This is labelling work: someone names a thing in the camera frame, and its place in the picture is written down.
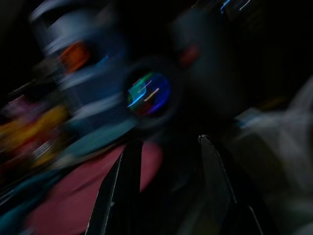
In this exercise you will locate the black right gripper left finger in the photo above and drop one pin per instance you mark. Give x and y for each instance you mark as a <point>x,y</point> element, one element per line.
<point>117,195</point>

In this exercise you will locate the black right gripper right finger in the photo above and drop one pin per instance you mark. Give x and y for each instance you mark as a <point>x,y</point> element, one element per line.
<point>220,195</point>

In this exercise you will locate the red plate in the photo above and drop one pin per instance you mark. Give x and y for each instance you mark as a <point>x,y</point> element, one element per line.
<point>73,195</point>

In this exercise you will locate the teal plate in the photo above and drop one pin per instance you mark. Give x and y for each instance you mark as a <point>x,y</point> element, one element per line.
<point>97,142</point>

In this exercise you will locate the blue microfibre towel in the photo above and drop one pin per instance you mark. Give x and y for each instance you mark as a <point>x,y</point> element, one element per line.
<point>31,182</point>

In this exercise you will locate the yellow red snack packet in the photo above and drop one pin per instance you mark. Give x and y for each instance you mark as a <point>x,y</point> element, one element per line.
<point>36,129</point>

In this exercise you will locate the translucent stacked food container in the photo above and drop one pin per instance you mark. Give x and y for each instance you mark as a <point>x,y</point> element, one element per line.
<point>97,93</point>

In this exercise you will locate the grey rice cooker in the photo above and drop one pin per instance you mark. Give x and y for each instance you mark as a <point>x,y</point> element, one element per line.
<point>215,80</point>

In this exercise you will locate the orange square fan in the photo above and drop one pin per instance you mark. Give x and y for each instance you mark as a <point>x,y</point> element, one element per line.
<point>74,56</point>

